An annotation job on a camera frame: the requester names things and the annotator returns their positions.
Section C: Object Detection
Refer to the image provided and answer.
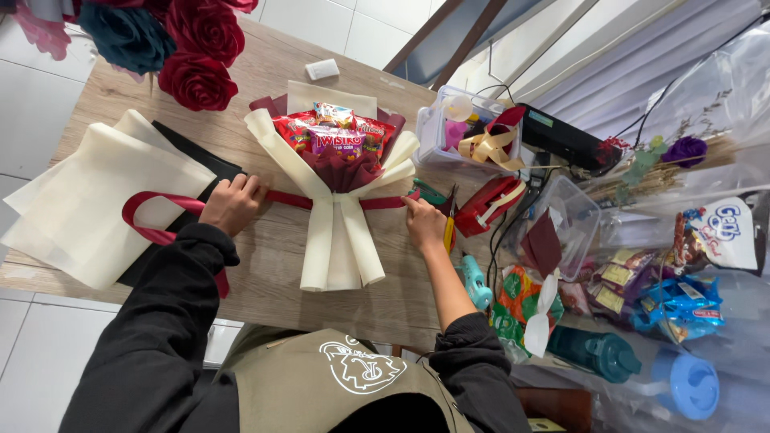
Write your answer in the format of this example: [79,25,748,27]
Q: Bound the stack of cream wrapping sheets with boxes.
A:
[0,109,217,291]

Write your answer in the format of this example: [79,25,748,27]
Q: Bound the pink paper rose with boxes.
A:
[12,0,73,61]

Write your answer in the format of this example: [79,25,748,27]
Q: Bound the black wrapping sheet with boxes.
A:
[117,120,244,288]

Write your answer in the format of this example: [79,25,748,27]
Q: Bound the teal glue gun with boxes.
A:
[458,254,493,310]

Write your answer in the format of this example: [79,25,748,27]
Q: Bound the red snack packet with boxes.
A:
[272,111,318,152]
[355,116,396,162]

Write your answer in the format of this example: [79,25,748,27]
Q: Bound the white snack bag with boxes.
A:
[674,196,760,271]

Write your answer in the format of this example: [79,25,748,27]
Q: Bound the teal water bottle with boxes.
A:
[546,325,642,384]

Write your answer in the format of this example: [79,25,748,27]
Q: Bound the person's left hand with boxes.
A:
[199,173,270,238]

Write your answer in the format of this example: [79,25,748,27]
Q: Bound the person's right hand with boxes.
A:
[401,195,449,255]

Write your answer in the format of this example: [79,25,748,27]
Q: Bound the purple paper rose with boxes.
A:
[661,136,709,169]

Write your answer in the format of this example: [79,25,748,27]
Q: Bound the blue plastic jug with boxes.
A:
[650,348,721,422]

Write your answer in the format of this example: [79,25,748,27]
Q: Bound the large clear plastic bag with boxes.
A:
[511,21,770,433]

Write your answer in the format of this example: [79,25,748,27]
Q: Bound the maroon paper piece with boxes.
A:
[520,208,563,279]

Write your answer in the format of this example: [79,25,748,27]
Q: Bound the dried flower bundle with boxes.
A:
[586,135,738,205]

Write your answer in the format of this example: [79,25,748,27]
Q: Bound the small white block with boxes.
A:
[304,58,340,81]

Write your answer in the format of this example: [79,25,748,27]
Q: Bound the black cable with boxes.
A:
[485,180,545,301]

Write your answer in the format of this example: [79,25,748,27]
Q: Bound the green orange snack packet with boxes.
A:
[490,265,565,364]

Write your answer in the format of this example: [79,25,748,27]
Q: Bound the red tape dispenser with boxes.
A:
[453,175,527,238]

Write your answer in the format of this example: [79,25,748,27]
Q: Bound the red paper rose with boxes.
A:
[158,51,239,112]
[165,0,245,68]

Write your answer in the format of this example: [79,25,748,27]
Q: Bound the purple snack packets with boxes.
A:
[586,248,659,316]

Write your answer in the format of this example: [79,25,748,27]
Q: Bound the cream wrapped snack bouquet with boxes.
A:
[243,80,421,293]

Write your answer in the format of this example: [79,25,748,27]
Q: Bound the teal paper rose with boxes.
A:
[78,3,177,76]

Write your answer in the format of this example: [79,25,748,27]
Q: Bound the black electronic device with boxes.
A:
[519,103,623,172]

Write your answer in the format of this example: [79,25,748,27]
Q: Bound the blue snack packets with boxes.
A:
[630,275,725,344]

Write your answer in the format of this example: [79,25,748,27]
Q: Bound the dark red satin ribbon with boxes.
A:
[122,188,422,299]

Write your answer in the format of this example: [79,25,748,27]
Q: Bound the clear plastic ribbon box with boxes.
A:
[414,85,524,175]

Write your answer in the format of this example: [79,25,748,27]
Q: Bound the clear plastic container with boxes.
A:
[511,175,601,282]

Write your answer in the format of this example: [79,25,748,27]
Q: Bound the purple snack packet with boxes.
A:
[307,125,366,158]

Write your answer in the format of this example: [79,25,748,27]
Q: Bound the gold ribbon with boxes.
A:
[458,126,526,172]

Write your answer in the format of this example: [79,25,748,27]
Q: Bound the olive apron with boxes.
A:
[217,325,476,433]

